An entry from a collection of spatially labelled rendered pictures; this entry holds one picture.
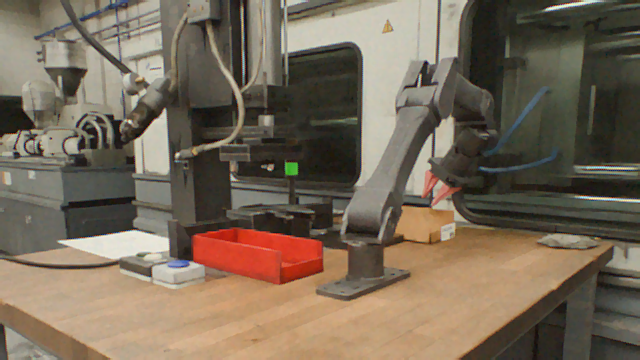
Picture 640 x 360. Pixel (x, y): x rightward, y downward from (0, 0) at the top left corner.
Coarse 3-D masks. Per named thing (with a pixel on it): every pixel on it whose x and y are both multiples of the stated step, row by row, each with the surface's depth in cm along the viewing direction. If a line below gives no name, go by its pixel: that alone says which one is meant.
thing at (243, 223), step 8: (232, 216) 118; (240, 224) 117; (248, 224) 115; (256, 224) 115; (264, 224) 117; (272, 224) 119; (280, 224) 127; (288, 224) 125; (296, 224) 125; (304, 224) 127; (272, 232) 119; (280, 232) 127; (288, 232) 126; (296, 232) 125; (304, 232) 128
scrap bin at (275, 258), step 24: (192, 240) 103; (216, 240) 98; (240, 240) 111; (264, 240) 105; (288, 240) 101; (312, 240) 97; (216, 264) 99; (240, 264) 94; (264, 264) 90; (288, 264) 100; (312, 264) 94
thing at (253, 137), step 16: (256, 112) 119; (272, 112) 118; (208, 128) 129; (224, 128) 125; (256, 128) 117; (272, 128) 114; (288, 128) 118; (224, 144) 116; (240, 144) 112; (256, 144) 112; (272, 144) 116; (288, 144) 120; (224, 160) 116; (240, 160) 113; (256, 160) 113; (272, 160) 121
